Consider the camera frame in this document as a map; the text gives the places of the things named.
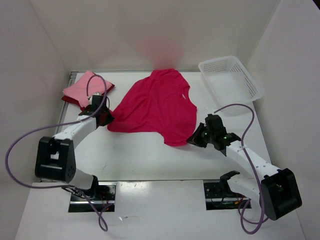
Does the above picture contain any light pink t-shirt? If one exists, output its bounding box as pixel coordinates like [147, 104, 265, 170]
[61, 70, 105, 109]

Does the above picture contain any dark red t-shirt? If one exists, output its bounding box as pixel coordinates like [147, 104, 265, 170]
[61, 83, 117, 114]

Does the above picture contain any magenta t-shirt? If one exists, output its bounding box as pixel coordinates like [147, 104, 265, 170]
[107, 68, 197, 147]

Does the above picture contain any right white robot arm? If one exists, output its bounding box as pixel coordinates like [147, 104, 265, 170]
[187, 114, 302, 221]

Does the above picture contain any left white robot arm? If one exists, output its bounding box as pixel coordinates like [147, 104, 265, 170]
[34, 94, 115, 199]

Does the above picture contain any white plastic basket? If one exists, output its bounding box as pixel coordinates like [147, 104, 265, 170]
[198, 56, 265, 109]

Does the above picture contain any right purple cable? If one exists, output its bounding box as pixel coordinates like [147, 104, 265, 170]
[213, 103, 271, 235]

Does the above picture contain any purple cable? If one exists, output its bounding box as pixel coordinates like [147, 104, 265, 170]
[4, 73, 118, 232]
[213, 103, 271, 235]

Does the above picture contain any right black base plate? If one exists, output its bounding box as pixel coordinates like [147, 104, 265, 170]
[203, 179, 248, 211]

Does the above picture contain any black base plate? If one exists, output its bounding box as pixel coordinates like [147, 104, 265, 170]
[67, 181, 117, 213]
[203, 179, 248, 211]

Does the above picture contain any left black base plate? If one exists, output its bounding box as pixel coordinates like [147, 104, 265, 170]
[67, 181, 117, 213]

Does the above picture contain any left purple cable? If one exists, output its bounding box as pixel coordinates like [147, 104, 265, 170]
[4, 73, 118, 232]

